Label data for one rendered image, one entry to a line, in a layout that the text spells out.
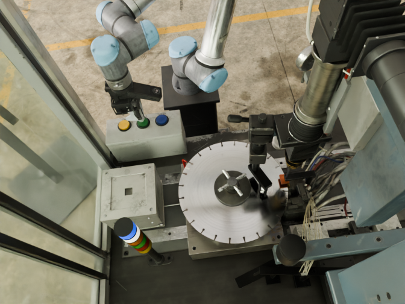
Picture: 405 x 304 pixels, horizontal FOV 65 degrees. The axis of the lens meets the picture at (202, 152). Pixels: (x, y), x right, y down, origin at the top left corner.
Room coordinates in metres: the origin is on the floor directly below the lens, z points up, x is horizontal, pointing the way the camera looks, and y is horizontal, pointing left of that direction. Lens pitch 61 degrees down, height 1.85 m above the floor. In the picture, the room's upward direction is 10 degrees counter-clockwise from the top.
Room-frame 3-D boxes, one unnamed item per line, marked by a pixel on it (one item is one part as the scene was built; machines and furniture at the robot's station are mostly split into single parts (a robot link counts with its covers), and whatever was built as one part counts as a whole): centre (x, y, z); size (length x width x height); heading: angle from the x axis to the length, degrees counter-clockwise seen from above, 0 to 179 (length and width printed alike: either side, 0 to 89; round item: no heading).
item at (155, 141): (0.68, 0.20, 0.82); 0.28 x 0.11 x 0.15; 88
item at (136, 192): (0.43, 0.26, 0.82); 0.18 x 0.18 x 0.15; 88
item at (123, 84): (0.69, 0.21, 1.15); 0.08 x 0.08 x 0.05
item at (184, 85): (0.98, 0.01, 0.80); 0.15 x 0.15 x 0.10
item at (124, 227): (0.23, 0.21, 1.14); 0.05 x 0.04 x 0.03; 178
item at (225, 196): (0.36, -0.07, 0.96); 0.11 x 0.11 x 0.03
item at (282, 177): (0.35, -0.26, 0.95); 0.10 x 0.03 x 0.07; 88
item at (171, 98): (0.98, 0.01, 0.37); 0.40 x 0.40 x 0.75; 88
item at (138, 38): (0.76, 0.13, 1.22); 0.11 x 0.11 x 0.08; 32
